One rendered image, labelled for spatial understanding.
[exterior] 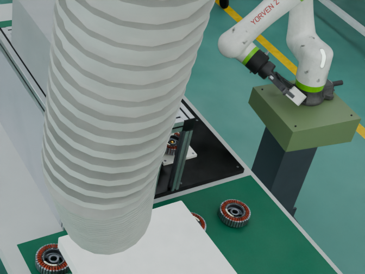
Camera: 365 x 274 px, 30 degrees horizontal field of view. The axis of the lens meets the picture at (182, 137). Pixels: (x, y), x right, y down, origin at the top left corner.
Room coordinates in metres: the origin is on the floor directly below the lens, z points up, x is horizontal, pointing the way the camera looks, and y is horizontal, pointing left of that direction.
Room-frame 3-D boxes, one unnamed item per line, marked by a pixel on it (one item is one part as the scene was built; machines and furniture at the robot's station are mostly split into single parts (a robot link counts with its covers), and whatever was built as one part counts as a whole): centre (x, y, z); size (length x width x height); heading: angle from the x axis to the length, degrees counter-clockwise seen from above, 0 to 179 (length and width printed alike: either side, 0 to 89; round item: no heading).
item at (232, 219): (1.76, -0.24, 0.77); 0.11 x 0.11 x 0.04
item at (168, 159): (2.03, 0.03, 0.78); 0.15 x 0.15 x 0.01; 40
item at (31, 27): (1.93, 0.37, 1.22); 0.44 x 0.39 x 0.20; 40
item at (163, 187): (2.11, 0.12, 0.76); 0.64 x 0.47 x 0.02; 40
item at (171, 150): (2.03, 0.03, 0.80); 0.11 x 0.11 x 0.04
